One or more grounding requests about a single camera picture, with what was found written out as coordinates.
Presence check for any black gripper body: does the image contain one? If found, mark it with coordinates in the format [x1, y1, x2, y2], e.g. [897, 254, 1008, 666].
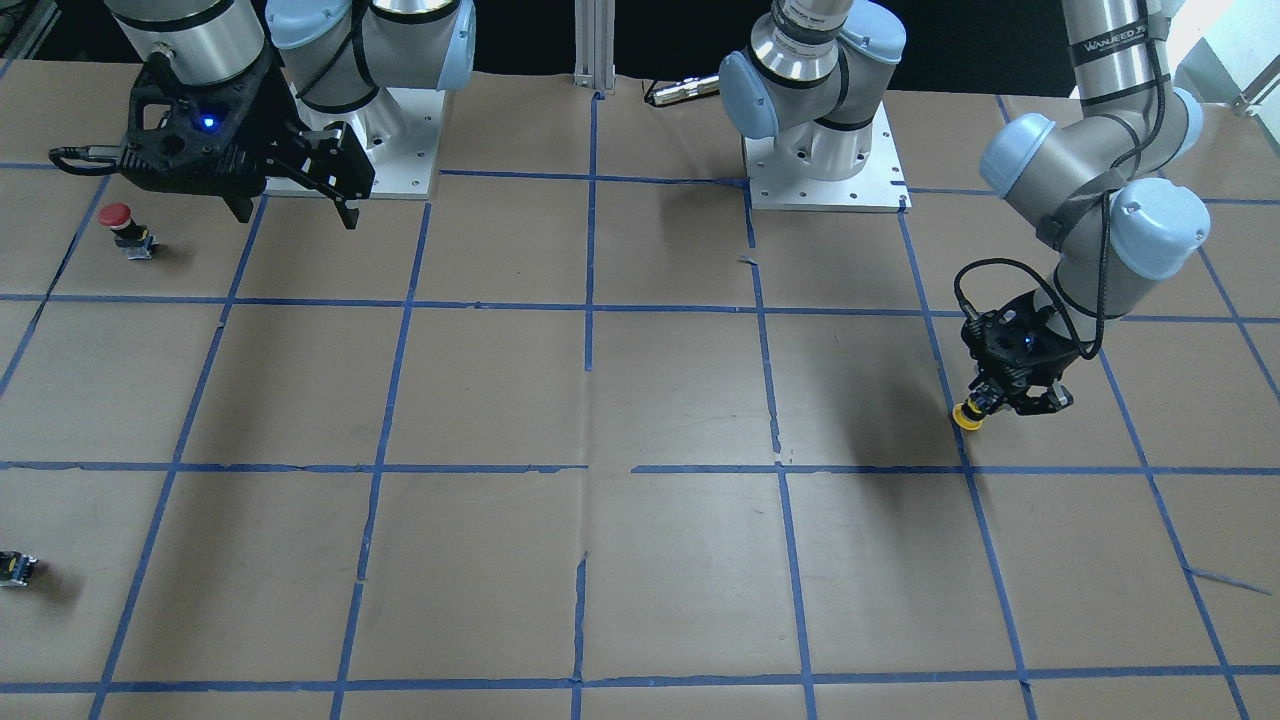
[118, 47, 332, 201]
[963, 291, 1082, 396]

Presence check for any yellow push button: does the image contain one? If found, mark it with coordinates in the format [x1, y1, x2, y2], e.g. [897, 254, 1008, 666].
[951, 391, 995, 432]

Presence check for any red push button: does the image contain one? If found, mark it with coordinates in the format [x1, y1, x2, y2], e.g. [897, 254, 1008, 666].
[96, 202, 156, 261]

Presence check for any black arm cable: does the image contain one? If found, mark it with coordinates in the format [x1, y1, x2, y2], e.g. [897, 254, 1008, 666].
[954, 0, 1176, 361]

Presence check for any aluminium frame post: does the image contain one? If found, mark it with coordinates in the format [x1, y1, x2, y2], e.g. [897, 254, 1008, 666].
[573, 0, 616, 94]

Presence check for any silver cable connector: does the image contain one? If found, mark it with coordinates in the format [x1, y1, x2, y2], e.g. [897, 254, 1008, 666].
[643, 74, 721, 108]

